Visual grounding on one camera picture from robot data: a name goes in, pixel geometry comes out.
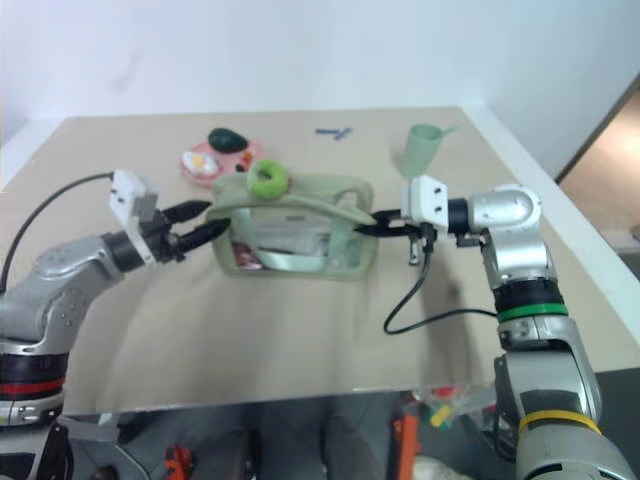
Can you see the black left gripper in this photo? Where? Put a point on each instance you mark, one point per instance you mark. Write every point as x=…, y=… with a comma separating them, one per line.
x=162, y=235

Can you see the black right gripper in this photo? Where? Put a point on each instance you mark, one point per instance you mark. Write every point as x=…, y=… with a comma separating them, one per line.
x=419, y=242

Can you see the green pouch with clear window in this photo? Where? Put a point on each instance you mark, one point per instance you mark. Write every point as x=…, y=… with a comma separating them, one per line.
x=295, y=210

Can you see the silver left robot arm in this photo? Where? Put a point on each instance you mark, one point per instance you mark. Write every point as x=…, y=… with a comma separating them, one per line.
x=65, y=280

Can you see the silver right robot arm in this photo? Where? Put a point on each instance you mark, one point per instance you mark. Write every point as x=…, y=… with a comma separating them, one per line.
x=520, y=240

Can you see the red packet in pouch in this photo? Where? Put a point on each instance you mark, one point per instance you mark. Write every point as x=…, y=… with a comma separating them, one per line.
x=246, y=256

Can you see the toy fried egg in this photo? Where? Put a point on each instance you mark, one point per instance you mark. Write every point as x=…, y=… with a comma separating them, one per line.
x=198, y=162

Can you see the pink plate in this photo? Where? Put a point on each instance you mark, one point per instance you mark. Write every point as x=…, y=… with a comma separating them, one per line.
x=225, y=162

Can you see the small red and black toy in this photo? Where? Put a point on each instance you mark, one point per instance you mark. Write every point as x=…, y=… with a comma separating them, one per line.
x=244, y=163

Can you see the translucent green cup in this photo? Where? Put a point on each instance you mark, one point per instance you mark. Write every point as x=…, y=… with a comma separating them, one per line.
x=420, y=150

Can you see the dark green toy avocado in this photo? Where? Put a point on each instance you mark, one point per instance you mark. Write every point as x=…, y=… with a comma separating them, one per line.
x=226, y=140

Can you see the long blue tape strip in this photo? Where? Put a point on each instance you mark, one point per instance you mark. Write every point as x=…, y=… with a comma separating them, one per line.
x=326, y=132

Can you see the clear bag of colourful toys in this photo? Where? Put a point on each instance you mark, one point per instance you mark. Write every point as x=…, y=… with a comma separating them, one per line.
x=442, y=405

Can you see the orange upright bar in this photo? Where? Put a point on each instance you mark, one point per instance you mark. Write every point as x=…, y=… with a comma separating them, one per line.
x=406, y=440

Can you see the orange clamp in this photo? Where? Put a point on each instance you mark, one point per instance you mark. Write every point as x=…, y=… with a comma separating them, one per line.
x=180, y=462

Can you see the brown wooden panel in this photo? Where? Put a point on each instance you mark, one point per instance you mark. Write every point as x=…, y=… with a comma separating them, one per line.
x=607, y=130

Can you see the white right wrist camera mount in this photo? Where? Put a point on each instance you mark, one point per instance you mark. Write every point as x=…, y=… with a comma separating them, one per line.
x=425, y=202

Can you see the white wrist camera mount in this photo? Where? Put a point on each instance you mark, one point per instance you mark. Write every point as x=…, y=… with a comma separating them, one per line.
x=425, y=202
x=126, y=192

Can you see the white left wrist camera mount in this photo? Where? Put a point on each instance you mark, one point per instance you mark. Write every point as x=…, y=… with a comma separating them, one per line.
x=126, y=192

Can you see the white table side rail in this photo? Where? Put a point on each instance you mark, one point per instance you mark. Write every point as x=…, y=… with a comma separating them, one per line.
x=570, y=225

